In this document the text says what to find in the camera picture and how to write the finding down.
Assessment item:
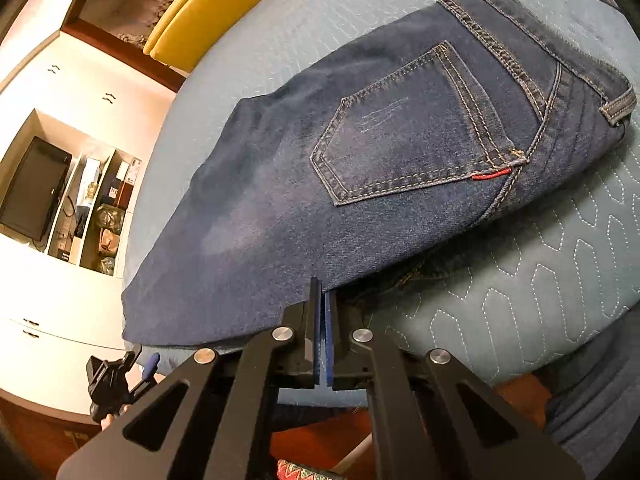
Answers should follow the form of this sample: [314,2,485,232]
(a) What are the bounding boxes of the dark blue denim jeans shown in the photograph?
[122,0,636,346]

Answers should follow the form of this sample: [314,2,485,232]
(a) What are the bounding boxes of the brown handbag on shelf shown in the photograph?
[99,229,120,257]

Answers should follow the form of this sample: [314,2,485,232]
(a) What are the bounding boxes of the blue quilted bed mattress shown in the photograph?
[122,0,639,384]

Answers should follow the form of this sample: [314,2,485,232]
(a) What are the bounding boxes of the black flat television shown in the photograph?
[1,136,73,240]

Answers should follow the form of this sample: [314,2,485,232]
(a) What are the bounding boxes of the cream wardrobe shelf unit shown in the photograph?
[1,32,175,422]

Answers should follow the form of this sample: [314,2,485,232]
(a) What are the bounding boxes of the yellow armchair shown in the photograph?
[143,0,262,73]

